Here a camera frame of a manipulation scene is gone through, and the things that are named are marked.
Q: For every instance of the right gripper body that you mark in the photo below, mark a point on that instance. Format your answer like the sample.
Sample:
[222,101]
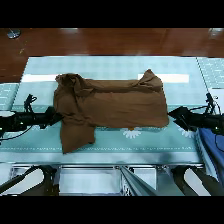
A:
[185,118]

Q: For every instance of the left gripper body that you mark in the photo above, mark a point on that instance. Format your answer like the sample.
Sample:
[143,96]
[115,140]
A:
[49,117]

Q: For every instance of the brown T-shirt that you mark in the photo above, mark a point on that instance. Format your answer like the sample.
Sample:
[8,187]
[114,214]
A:
[113,106]

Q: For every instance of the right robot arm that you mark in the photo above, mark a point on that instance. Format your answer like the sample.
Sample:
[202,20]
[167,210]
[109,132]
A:
[211,120]

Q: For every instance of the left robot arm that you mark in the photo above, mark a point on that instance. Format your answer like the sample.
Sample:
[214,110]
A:
[20,120]

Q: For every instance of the blue garment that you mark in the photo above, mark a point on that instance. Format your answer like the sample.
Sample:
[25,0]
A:
[210,150]

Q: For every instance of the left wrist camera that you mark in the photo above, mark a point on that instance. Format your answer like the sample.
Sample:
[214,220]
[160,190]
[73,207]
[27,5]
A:
[29,101]

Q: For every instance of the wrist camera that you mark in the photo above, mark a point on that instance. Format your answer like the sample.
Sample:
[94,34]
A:
[210,102]
[29,101]

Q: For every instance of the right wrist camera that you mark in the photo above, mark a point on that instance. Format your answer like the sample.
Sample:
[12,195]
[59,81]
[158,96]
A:
[210,102]

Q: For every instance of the silver frame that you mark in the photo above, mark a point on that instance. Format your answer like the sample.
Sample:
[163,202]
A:
[110,180]

